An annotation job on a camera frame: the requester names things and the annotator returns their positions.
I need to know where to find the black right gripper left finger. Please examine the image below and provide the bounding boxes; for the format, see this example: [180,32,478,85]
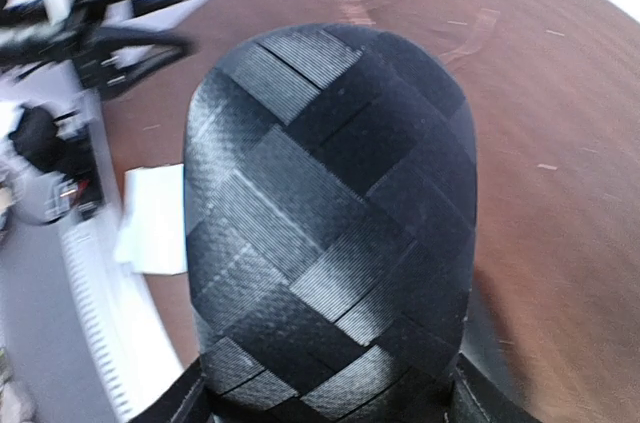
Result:
[130,360,210,423]

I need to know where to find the black woven glasses case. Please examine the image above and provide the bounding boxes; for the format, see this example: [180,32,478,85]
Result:
[184,24,477,422]

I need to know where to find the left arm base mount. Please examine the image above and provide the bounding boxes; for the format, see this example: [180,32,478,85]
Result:
[1,103,105,232]

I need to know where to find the light blue cloth left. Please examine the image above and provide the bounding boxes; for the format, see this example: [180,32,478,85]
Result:
[114,164,187,276]

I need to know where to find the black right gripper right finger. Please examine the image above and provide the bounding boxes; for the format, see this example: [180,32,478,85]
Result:
[443,355,540,423]

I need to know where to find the aluminium front frame rail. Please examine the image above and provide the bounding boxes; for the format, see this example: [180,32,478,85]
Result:
[59,92,183,422]

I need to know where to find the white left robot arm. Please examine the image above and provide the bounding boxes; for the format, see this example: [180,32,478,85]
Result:
[1,0,195,100]

